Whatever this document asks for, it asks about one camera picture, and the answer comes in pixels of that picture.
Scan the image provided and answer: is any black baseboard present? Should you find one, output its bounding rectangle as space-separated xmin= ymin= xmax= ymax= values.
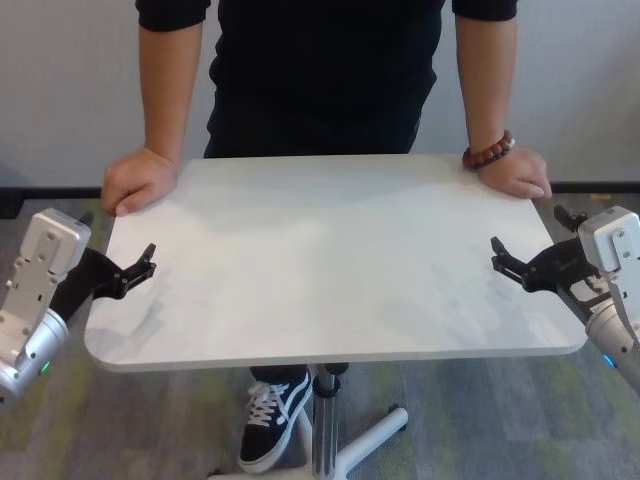
xmin=0 ymin=180 xmax=640 ymax=200

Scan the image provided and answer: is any dark bead bracelet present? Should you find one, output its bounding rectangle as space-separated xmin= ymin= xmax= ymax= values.
xmin=474 ymin=135 xmax=518 ymax=172

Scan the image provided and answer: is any person's right hand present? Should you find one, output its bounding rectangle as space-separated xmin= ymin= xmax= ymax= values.
xmin=101 ymin=146 xmax=179 ymax=218

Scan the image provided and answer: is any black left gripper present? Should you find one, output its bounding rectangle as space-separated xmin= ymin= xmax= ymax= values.
xmin=49 ymin=211 xmax=158 ymax=322

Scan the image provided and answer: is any white mobile pedestal table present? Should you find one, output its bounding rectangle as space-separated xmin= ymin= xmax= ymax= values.
xmin=83 ymin=153 xmax=589 ymax=480

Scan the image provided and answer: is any person's right forearm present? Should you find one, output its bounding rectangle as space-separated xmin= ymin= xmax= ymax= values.
xmin=137 ymin=14 xmax=211 ymax=164

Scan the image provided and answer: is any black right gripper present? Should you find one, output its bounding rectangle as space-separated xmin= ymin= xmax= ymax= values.
xmin=490 ymin=203 xmax=597 ymax=295

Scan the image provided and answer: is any black wall socket box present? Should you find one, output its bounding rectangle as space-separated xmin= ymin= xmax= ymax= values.
xmin=0 ymin=196 xmax=26 ymax=221

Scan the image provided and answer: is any brown wooden bead bracelet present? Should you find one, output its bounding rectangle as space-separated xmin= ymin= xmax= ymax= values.
xmin=462 ymin=129 xmax=516 ymax=172

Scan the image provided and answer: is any person's left hand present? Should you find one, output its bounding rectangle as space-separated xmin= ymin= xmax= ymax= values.
xmin=477 ymin=146 xmax=553 ymax=201

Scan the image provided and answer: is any person's left forearm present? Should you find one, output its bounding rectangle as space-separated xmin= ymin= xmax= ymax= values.
xmin=452 ymin=0 xmax=520 ymax=156

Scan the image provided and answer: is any black white-laced sneaker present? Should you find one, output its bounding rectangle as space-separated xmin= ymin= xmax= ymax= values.
xmin=238 ymin=369 xmax=314 ymax=476

